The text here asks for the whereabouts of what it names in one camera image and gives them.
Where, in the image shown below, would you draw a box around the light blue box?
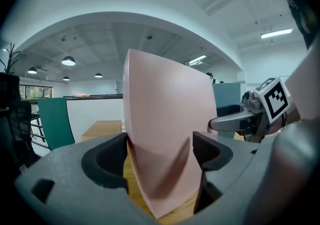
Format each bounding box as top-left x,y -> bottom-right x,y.
211,82 -> 242,140

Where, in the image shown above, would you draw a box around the black office chair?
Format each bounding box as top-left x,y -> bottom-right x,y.
0,72 -> 41,170

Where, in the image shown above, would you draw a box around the pink box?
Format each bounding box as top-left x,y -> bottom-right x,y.
122,48 -> 219,220

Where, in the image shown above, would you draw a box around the person's right forearm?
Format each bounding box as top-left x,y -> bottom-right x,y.
267,105 -> 302,135

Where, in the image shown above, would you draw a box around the linear ceiling light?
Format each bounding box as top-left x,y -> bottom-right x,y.
188,55 -> 207,65
261,28 -> 293,39

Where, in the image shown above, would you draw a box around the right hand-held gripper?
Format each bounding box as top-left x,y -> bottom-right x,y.
208,77 -> 292,144

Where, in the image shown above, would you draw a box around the black metal railing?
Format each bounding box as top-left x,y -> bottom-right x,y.
29,115 -> 50,149

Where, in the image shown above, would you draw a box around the black coat rack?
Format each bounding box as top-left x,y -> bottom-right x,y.
0,42 -> 21,74

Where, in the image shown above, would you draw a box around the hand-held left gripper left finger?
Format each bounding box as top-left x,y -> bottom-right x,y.
14,132 -> 156,225

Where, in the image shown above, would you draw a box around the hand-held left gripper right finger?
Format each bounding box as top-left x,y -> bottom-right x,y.
184,131 -> 273,225

